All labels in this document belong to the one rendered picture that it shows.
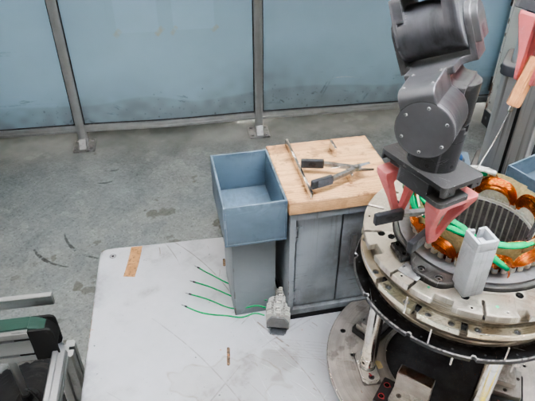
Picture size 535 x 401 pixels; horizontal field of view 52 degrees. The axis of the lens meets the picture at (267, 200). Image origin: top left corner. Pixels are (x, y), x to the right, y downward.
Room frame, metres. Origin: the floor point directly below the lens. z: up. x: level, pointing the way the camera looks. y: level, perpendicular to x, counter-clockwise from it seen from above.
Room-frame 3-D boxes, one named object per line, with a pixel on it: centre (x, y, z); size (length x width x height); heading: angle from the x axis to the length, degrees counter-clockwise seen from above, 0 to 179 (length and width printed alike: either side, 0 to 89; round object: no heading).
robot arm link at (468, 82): (0.53, -0.19, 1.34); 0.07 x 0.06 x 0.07; 151
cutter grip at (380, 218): (0.54, -0.15, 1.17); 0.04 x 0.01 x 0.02; 109
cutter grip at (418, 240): (0.50, -0.18, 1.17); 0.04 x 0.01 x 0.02; 135
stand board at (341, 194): (0.82, -0.11, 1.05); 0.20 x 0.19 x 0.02; 102
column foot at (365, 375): (0.59, -0.17, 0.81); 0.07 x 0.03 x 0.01; 8
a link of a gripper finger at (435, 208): (0.52, -0.20, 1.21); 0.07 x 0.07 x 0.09; 32
